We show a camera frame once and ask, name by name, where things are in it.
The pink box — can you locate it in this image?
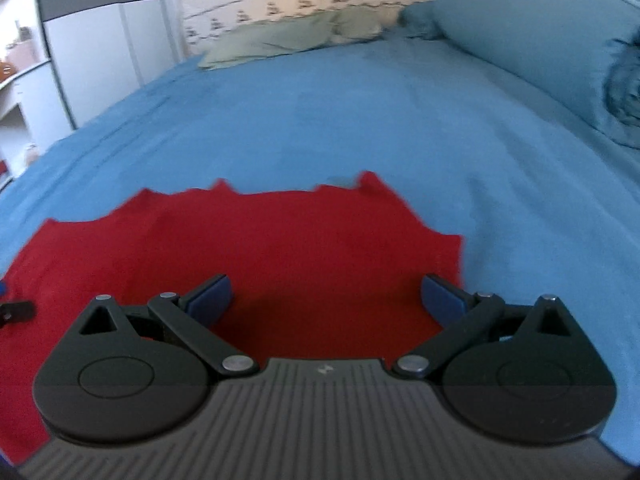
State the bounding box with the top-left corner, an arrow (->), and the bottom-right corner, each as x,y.
6,42 -> 37,68

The white shelf unit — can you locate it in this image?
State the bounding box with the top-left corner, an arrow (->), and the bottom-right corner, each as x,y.
0,0 -> 77,192

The red knit sweater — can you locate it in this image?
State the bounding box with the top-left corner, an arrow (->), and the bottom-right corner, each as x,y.
0,171 -> 464,467

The small green pillow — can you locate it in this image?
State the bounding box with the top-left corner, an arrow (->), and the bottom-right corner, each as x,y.
329,5 -> 387,45

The large green pillow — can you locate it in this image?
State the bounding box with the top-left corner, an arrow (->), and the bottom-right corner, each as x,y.
197,12 -> 337,70

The white wardrobe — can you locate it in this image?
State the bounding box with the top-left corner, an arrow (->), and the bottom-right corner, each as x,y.
32,0 -> 187,131

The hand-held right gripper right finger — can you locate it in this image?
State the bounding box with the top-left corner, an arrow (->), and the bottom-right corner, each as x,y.
392,274 -> 583,380

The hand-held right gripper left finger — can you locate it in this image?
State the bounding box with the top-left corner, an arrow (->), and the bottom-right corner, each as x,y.
75,274 -> 260,377

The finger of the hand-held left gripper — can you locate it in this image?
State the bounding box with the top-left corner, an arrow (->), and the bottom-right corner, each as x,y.
0,282 -> 37,327

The folded blue duvet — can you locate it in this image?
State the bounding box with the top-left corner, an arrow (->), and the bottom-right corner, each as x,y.
397,0 -> 640,150

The blue bed sheet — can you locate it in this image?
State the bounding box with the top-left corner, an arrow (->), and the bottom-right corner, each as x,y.
0,25 -> 640,466

